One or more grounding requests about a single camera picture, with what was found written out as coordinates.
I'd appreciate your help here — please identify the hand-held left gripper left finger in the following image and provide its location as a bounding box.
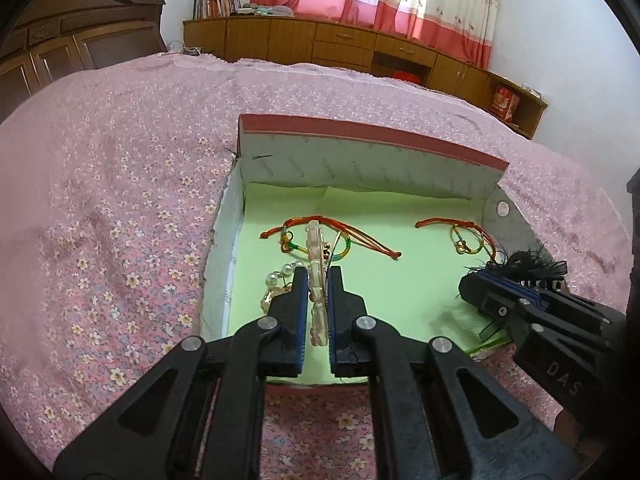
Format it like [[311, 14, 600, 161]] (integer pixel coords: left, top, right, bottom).
[[54, 266, 309, 480]]

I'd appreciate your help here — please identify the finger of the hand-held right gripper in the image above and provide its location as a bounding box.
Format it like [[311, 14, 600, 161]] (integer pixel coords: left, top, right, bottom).
[[480, 266, 627, 332], [458, 272, 552, 347]]

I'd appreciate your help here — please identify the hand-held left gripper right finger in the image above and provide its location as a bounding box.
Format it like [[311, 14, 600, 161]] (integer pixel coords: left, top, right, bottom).
[[327, 266, 583, 480]]

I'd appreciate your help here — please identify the pearl drop earring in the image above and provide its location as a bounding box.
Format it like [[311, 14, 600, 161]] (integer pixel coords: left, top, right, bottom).
[[259, 261, 301, 314]]

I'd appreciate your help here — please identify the black feather hair clip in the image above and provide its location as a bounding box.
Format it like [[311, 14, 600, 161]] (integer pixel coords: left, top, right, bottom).
[[440, 244, 568, 347]]

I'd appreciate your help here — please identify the pink hair clip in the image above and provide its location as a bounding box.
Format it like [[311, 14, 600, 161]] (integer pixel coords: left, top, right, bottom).
[[305, 220, 331, 348]]

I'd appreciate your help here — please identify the pink cardboard box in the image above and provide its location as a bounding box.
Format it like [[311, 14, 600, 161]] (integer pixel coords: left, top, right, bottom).
[[200, 112, 568, 388]]

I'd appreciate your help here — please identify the red snack bag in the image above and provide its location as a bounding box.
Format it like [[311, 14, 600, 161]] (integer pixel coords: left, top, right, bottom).
[[490, 85, 521, 121]]

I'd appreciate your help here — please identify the pink floral blanket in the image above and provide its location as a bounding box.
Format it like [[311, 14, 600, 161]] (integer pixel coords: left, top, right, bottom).
[[0, 52, 631, 480]]

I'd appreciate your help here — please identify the long wooden cabinet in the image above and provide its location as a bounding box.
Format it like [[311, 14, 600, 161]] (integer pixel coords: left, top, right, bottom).
[[182, 15, 548, 141]]

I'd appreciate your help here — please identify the folded clothes pile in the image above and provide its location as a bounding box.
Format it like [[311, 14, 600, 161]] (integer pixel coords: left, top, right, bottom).
[[237, 2, 296, 17]]

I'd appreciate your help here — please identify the row of books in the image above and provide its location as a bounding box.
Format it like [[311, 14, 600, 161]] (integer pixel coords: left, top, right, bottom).
[[194, 0, 241, 20]]

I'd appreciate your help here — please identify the long red string bracelet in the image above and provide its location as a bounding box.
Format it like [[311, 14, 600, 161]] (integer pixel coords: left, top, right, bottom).
[[260, 216, 403, 261]]

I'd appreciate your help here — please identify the short red string bracelet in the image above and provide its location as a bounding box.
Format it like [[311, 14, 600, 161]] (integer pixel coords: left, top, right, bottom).
[[415, 217, 501, 264]]

